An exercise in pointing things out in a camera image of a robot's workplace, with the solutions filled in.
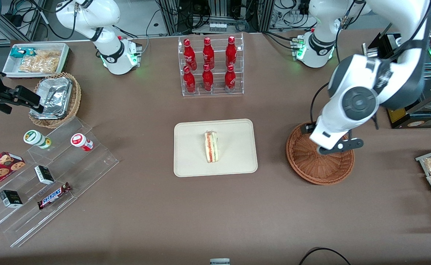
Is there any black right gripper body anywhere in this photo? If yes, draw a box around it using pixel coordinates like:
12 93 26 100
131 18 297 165
0 85 42 114

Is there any triangular sandwich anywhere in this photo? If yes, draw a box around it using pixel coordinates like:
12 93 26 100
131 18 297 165
204 130 220 163

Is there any brown wicker basket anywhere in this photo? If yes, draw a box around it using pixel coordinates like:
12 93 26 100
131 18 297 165
286 121 355 185

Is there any light wicker basket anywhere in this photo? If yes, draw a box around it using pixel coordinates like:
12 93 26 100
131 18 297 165
29 72 81 128

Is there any beige plastic tray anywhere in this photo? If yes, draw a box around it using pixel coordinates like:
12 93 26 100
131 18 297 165
174 119 258 178

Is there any aluminium foil container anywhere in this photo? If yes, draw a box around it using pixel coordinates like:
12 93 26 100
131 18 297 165
30 77 72 119

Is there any white rectangular snack bin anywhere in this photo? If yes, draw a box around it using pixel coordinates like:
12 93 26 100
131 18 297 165
3 43 70 78

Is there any clear bag of chips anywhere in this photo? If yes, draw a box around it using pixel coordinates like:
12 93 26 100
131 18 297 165
18 50 62 73

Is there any green lidded cup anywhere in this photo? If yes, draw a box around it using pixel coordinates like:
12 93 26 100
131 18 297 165
23 130 52 149

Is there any teal snack packet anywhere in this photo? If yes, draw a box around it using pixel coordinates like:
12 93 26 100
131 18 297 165
10 47 35 59

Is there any red lidded cup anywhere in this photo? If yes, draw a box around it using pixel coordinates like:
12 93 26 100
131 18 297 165
71 133 93 152

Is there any small black carton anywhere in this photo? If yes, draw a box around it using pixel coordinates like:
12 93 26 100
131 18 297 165
0 190 23 208
34 165 55 185

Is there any black food warmer cabinet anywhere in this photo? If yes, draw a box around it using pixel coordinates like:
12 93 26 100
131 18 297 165
362 0 431 129

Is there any clear acrylic stepped display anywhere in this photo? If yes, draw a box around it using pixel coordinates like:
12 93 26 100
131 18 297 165
0 117 119 248

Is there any Snickers chocolate bar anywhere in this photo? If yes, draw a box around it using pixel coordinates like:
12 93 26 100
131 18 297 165
37 182 72 210

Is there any red cola bottle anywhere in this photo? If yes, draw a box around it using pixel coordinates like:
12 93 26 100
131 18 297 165
225 36 237 67
202 64 214 92
224 64 237 93
183 39 197 71
183 66 197 94
202 37 215 70

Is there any clear acrylic bottle rack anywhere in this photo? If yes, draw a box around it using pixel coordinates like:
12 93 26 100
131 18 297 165
178 33 244 97

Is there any aluminium equipment rack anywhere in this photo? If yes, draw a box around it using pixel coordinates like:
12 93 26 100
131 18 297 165
156 0 275 35

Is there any black floor cable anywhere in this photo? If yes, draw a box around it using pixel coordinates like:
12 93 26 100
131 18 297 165
298 247 351 265

